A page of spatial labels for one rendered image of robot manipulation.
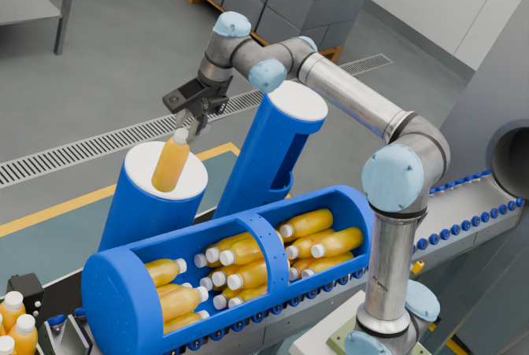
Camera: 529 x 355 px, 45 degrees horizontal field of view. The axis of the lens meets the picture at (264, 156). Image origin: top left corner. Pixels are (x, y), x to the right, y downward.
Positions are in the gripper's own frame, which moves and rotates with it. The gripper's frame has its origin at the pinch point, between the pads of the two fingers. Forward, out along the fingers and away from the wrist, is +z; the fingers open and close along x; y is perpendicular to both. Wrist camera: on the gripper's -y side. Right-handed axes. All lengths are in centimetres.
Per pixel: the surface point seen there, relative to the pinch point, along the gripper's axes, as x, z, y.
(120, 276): -20.8, 17.6, -26.4
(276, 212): -14, 34, 41
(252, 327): -38, 48, 16
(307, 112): 28, 46, 103
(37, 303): -6, 43, -35
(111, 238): 19, 70, 8
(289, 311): -40, 48, 31
